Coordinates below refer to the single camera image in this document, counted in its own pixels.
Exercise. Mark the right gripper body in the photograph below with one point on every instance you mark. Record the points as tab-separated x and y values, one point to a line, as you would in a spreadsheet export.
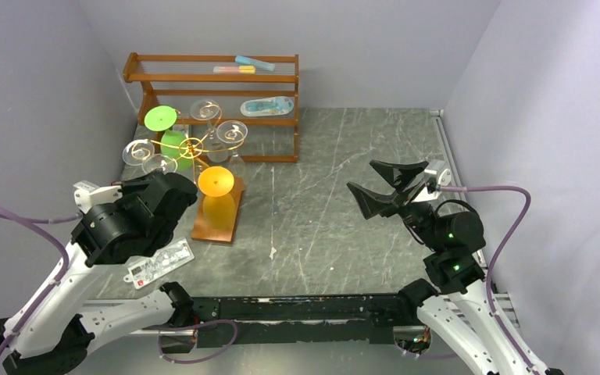
401	198

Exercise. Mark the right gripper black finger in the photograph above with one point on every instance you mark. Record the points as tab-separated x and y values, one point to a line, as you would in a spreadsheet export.
373	204
401	177

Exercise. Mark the orange plastic wine glass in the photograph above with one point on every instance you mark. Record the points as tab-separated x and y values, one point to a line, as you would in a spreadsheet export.
218	206

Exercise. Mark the clear wine glass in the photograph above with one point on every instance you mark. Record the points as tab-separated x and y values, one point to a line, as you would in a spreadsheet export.
233	133
137	152
208	111

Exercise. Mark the green plastic wine glass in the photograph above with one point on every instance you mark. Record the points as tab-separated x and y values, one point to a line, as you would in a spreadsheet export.
161	119

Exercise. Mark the small clear glass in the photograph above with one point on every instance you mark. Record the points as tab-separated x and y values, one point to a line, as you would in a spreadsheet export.
159	163

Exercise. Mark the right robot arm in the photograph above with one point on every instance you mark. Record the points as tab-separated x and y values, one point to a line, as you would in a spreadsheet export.
465	269

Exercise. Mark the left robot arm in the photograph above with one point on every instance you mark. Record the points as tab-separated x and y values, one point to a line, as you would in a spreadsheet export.
51	334

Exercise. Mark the wooden shelf rack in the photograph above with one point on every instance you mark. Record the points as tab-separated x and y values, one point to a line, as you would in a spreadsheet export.
178	80

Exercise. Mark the blue toothbrush package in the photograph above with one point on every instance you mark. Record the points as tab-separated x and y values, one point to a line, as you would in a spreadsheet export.
272	106

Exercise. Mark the packaged item on table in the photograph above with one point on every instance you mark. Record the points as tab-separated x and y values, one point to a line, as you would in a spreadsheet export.
146	270

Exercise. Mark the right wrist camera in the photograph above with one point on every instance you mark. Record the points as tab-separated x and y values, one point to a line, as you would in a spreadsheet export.
436	174

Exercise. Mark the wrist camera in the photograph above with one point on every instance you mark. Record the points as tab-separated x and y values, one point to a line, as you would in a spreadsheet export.
86	195
436	174

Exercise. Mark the black base frame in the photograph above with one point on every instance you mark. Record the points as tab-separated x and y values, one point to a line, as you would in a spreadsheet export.
219	322

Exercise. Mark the gold wire wine glass rack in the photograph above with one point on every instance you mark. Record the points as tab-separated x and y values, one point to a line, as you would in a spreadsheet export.
201	230

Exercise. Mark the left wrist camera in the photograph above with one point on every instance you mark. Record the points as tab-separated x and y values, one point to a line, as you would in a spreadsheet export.
86	195

